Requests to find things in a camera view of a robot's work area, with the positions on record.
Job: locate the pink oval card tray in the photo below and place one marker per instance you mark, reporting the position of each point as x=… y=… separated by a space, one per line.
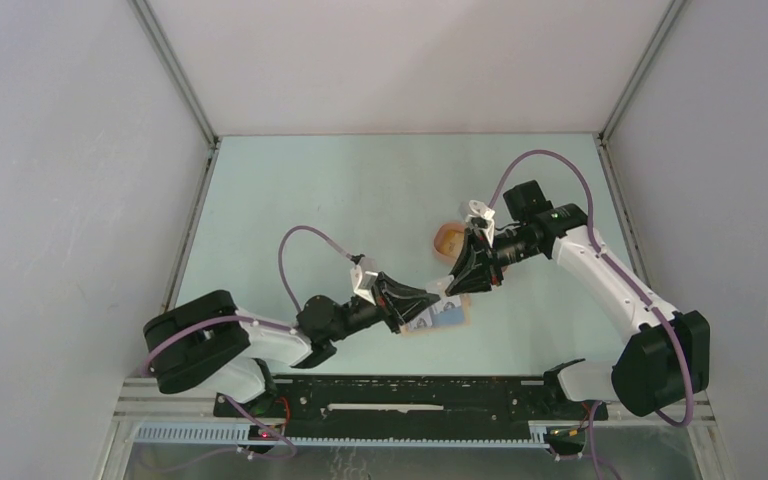
x=453 y=244

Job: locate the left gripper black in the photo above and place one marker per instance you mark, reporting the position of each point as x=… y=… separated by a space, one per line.
x=396 y=301

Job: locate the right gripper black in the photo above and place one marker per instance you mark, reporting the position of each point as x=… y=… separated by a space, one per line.
x=477 y=268

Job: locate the silver white VIP card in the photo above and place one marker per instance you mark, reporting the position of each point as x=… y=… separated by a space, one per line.
x=427 y=316

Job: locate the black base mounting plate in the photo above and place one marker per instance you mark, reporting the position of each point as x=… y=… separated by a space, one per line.
x=413 y=407

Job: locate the white cable duct strip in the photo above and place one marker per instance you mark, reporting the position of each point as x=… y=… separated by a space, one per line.
x=242 y=434

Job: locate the aluminium frame rail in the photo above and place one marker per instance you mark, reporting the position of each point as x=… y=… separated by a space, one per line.
x=154 y=31

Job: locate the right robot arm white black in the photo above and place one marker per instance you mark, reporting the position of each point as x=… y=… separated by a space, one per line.
x=666 y=353

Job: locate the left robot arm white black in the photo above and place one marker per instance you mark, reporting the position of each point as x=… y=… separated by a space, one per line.
x=211 y=344

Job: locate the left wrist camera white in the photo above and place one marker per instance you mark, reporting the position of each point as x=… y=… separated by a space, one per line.
x=363 y=276

